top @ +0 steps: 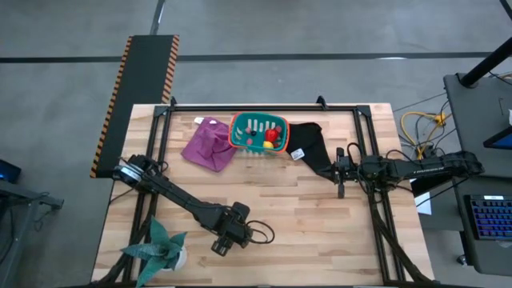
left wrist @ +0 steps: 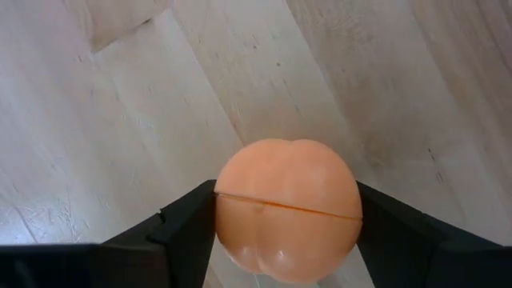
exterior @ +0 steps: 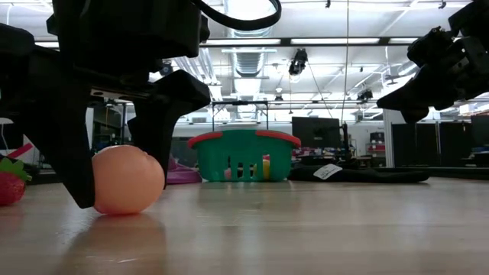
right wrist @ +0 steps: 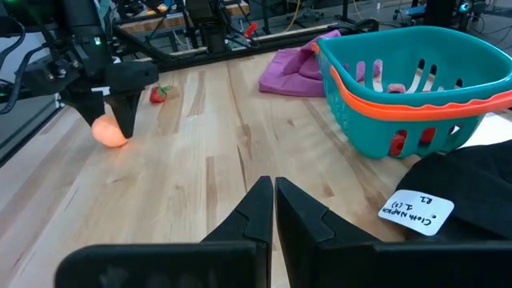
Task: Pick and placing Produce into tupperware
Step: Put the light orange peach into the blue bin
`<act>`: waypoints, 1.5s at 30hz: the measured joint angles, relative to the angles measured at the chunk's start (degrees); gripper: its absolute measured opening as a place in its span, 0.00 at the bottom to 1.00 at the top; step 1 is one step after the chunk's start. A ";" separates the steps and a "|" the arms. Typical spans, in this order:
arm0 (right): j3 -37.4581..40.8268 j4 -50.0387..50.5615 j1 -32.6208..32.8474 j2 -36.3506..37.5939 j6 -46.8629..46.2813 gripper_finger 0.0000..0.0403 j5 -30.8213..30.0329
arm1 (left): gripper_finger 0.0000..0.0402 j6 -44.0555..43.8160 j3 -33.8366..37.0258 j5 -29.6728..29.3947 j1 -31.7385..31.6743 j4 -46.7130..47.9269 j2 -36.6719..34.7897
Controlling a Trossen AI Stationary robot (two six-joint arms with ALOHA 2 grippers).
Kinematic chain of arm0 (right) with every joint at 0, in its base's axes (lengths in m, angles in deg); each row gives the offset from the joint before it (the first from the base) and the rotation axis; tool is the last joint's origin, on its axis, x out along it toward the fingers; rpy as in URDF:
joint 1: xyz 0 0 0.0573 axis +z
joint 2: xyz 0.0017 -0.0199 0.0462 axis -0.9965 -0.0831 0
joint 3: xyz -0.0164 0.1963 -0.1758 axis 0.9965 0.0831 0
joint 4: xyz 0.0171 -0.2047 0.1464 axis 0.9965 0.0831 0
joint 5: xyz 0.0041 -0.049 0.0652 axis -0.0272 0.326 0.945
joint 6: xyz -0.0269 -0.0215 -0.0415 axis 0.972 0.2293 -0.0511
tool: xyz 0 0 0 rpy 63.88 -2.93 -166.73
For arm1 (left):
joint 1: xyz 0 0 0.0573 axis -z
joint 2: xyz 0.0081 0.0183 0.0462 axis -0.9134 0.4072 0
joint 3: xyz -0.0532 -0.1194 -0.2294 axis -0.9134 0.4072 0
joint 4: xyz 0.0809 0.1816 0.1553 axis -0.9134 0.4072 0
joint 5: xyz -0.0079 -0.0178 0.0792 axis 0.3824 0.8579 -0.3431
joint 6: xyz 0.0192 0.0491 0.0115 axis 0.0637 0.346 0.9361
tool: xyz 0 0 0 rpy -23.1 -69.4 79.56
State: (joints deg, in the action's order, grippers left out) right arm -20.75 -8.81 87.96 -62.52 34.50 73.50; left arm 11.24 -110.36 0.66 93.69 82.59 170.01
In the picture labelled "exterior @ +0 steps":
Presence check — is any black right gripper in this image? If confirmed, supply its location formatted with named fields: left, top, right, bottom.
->
left=377, top=26, right=489, bottom=124

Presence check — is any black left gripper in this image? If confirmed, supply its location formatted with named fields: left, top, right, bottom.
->
left=0, top=0, right=212, bottom=209

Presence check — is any orange toy peach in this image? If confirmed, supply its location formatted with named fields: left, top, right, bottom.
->
left=91, top=144, right=166, bottom=215

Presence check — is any red toy strawberry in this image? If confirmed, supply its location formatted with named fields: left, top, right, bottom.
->
left=0, top=158, right=32, bottom=207

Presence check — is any black shelving rack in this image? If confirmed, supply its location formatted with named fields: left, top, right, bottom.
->
left=91, top=102, right=131, bottom=154

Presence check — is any black partition panel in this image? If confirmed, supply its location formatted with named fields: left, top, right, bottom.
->
left=439, top=121, right=471, bottom=166
left=391, top=122, right=439, bottom=166
left=470, top=115, right=489, bottom=154

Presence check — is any red strip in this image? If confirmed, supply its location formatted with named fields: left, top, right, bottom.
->
left=7, top=143, right=35, bottom=160

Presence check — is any pink cloth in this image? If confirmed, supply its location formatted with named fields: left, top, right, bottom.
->
left=166, top=156, right=203, bottom=186

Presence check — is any black monitor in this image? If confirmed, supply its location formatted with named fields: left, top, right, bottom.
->
left=291, top=116, right=341, bottom=149

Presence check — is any green basket with orange rim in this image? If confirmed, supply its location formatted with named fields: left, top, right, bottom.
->
left=186, top=128, right=302, bottom=183

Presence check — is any thin hanging cable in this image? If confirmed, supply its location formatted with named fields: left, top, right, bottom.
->
left=339, top=0, right=351, bottom=123

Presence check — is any black metal frame stand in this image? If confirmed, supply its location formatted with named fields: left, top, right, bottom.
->
left=211, top=100, right=270, bottom=131

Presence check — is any black overhead frame bar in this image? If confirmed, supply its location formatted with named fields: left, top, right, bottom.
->
left=202, top=37, right=419, bottom=49

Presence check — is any silver ventilation duct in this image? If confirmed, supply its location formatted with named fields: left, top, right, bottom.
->
left=224, top=0, right=277, bottom=96

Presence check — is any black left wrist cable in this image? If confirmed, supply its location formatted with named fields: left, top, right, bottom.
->
left=194, top=0, right=283, bottom=31

